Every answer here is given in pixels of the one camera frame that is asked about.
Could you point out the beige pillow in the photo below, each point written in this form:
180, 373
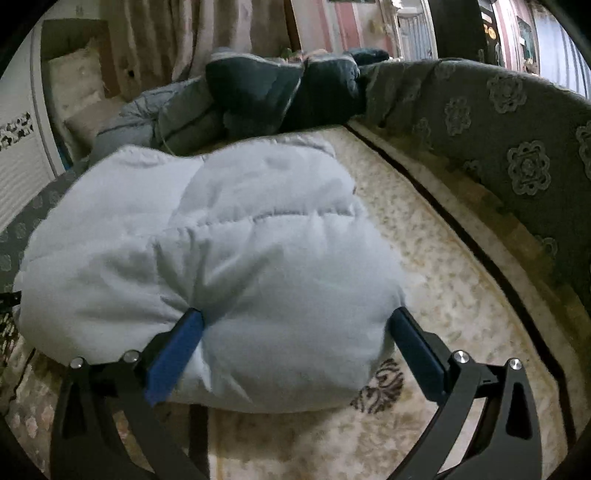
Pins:
74, 83

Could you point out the beige curtain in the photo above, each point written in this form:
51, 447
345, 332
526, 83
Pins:
161, 37

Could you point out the white puffy jacket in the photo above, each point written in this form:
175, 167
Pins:
221, 258

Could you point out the dark blue quilted garment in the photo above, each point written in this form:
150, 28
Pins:
258, 92

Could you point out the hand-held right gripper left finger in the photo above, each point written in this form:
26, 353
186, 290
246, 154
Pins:
175, 350

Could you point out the pink door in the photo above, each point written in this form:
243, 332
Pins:
351, 23

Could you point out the white slatted panel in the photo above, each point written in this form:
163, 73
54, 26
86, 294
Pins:
23, 161

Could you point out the beige rug with dark medallions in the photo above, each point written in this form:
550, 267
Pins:
461, 300

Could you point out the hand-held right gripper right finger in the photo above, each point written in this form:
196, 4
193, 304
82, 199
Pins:
415, 350

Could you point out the grey flower-patterned cushion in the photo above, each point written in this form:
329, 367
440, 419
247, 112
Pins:
531, 161
27, 217

